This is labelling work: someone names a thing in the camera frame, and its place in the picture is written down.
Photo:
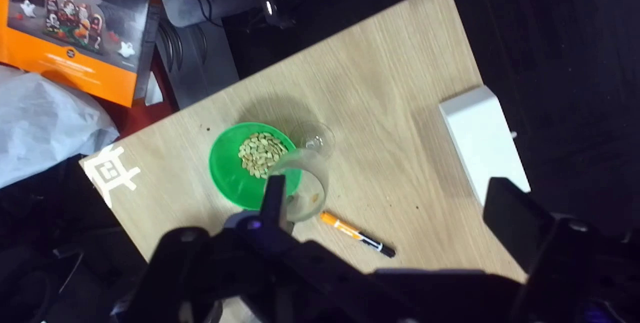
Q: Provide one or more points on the green plastic bowl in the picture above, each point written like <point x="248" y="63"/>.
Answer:
<point x="227" y="173"/>

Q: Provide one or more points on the white tape mark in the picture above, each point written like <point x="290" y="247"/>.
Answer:
<point x="111" y="173"/>

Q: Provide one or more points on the white translucent cylindrical can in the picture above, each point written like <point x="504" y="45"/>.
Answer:
<point x="307" y="183"/>

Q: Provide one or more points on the clear plastic cup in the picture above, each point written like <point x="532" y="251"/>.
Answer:
<point x="314" y="137"/>

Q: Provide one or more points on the white plastic bag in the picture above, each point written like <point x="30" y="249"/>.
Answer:
<point x="45" y="118"/>

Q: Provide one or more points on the orange and black marker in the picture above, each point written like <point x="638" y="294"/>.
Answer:
<point x="350" y="232"/>

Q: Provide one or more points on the orange and black printed box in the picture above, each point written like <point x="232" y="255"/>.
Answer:
<point x="75" y="28"/>

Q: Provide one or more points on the heap of pale seeds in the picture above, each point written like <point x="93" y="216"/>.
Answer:
<point x="260" y="153"/>

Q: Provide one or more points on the white rectangular box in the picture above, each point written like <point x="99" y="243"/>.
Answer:
<point x="480" y="138"/>

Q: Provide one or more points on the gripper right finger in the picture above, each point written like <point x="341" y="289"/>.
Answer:
<point x="575" y="263"/>

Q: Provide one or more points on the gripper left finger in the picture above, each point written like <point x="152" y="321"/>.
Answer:
<point x="225" y="273"/>

